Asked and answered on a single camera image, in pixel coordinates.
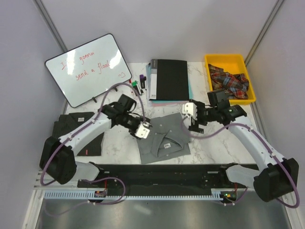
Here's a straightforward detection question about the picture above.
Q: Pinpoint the green black marker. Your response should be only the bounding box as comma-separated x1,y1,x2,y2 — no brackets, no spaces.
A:
132,81,142,96

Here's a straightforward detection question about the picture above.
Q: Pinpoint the grey long sleeve shirt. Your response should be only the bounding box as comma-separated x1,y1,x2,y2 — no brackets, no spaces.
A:
137,113,191,164

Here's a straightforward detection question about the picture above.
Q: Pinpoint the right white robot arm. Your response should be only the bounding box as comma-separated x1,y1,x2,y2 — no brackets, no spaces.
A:
182,90,300,208

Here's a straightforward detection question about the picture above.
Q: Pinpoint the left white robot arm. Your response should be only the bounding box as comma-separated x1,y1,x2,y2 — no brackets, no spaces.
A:
40,94,151,187

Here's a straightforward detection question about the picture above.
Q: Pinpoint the purple black marker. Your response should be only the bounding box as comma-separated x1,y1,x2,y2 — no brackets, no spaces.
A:
140,74,146,89

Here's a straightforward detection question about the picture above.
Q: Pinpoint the black folder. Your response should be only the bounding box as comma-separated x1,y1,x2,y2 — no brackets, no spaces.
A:
148,59,190,101

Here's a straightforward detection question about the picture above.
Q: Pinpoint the white slotted cable duct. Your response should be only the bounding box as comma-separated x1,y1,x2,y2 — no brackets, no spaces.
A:
44,189,223,201

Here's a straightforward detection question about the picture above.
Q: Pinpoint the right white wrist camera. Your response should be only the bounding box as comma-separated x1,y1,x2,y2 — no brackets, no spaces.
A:
182,102,197,120

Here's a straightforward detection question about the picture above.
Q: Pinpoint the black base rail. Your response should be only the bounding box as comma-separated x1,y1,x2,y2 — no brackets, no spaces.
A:
77,164,245,197

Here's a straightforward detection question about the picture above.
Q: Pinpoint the white whiteboard black frame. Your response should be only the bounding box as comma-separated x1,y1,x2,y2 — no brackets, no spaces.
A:
45,33,132,108

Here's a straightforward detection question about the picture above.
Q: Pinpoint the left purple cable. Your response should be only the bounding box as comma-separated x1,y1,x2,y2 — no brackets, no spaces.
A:
40,82,146,186

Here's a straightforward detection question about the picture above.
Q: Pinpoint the plaid shirt in bin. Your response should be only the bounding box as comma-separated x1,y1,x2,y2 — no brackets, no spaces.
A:
208,64,250,100

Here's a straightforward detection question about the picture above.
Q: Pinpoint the red marker pen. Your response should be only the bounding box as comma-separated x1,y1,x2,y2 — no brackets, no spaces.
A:
129,79,133,94

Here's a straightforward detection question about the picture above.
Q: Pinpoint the yellow plastic bin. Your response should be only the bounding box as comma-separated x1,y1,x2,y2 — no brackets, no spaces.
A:
204,54,256,105

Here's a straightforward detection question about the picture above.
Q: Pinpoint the folded black striped shirt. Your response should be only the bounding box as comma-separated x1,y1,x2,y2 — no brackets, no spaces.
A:
52,112,104,156

